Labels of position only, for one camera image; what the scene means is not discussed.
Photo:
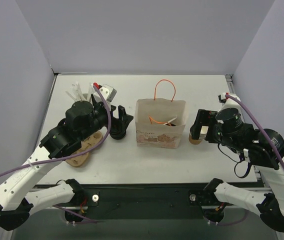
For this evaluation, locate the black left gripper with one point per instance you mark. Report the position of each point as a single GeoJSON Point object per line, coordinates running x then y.
{"type": "Point", "coordinates": [114, 120]}

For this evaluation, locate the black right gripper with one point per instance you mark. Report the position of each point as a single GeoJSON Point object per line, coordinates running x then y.
{"type": "Point", "coordinates": [211, 126]}

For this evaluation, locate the printed paper takeout bag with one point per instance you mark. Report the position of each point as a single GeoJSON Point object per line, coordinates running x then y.
{"type": "Point", "coordinates": [151, 113]}

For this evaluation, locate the black plastic cup lid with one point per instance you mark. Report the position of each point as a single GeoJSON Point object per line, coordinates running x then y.
{"type": "Point", "coordinates": [169, 124]}

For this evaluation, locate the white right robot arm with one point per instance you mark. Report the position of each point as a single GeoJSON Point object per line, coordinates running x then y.
{"type": "Point", "coordinates": [262, 149]}

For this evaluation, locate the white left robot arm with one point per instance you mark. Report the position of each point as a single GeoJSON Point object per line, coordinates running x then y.
{"type": "Point", "coordinates": [18, 203]}

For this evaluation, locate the white straw holder cup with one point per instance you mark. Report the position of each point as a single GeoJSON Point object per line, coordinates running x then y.
{"type": "Point", "coordinates": [95, 97]}

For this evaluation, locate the brown cardboard cup carrier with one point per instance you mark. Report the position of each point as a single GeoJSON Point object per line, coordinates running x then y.
{"type": "Point", "coordinates": [89, 142]}

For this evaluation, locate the stack of brown paper cups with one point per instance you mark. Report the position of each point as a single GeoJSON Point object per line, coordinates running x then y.
{"type": "Point", "coordinates": [196, 138]}

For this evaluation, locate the stack of black lids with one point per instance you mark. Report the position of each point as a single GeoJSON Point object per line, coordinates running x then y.
{"type": "Point", "coordinates": [118, 131]}

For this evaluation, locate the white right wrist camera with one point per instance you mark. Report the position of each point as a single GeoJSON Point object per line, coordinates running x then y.
{"type": "Point", "coordinates": [229, 101]}

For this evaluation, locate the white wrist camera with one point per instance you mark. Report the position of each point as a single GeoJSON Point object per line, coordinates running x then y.
{"type": "Point", "coordinates": [107, 91]}
{"type": "Point", "coordinates": [229, 101]}

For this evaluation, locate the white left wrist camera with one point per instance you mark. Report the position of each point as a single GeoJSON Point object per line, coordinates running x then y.
{"type": "Point", "coordinates": [107, 91]}

